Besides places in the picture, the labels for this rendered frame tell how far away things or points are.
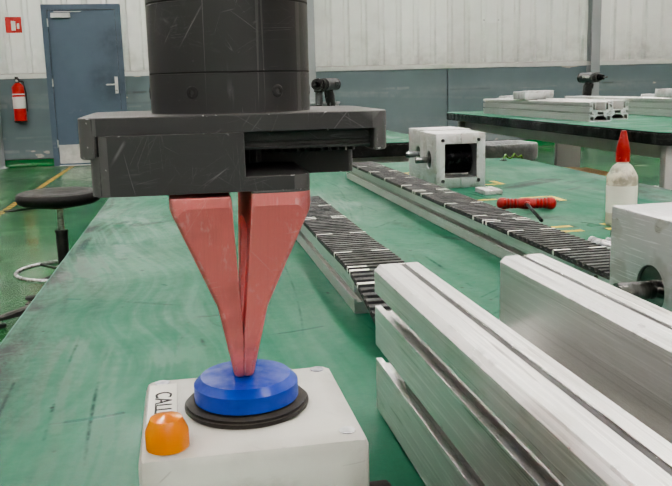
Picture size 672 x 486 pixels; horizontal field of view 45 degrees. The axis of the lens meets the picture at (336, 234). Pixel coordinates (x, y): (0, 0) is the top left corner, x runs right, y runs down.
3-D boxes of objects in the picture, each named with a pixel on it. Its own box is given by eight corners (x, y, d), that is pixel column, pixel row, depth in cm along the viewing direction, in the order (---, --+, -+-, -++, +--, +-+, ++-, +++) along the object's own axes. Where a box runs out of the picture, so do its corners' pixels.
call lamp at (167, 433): (146, 439, 29) (144, 407, 29) (189, 434, 29) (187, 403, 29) (144, 457, 27) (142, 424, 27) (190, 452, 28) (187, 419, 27)
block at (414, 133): (397, 176, 163) (397, 128, 161) (451, 173, 165) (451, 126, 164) (413, 181, 153) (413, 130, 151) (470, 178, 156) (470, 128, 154)
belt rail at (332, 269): (251, 182, 159) (250, 167, 158) (271, 181, 159) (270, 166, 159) (354, 313, 66) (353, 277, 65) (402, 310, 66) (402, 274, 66)
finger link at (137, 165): (318, 398, 29) (310, 130, 27) (108, 417, 27) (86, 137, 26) (292, 340, 35) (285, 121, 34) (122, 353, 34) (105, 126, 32)
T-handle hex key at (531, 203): (495, 208, 118) (496, 196, 117) (555, 208, 117) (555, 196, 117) (507, 227, 102) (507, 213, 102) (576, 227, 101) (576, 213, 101)
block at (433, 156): (407, 183, 151) (407, 131, 149) (466, 180, 153) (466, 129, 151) (422, 189, 141) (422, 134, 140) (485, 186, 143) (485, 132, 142)
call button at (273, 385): (195, 406, 33) (192, 359, 33) (291, 396, 34) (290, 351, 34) (197, 447, 30) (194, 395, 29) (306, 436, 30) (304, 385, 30)
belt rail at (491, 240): (346, 178, 162) (346, 163, 161) (366, 177, 163) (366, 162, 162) (573, 296, 69) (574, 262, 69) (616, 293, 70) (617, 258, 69)
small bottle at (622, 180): (631, 228, 99) (634, 131, 97) (600, 226, 102) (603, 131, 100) (640, 224, 102) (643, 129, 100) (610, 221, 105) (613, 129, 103)
